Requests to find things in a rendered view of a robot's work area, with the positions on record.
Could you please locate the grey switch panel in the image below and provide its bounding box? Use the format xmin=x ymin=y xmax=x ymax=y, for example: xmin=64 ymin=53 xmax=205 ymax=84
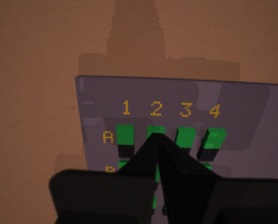
xmin=74 ymin=75 xmax=278 ymax=179

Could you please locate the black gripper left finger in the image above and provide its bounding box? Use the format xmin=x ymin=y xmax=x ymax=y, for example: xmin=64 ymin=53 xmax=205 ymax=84
xmin=49 ymin=133 xmax=159 ymax=224

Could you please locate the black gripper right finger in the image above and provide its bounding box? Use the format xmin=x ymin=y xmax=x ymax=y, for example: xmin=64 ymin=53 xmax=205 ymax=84
xmin=158 ymin=133 xmax=278 ymax=224

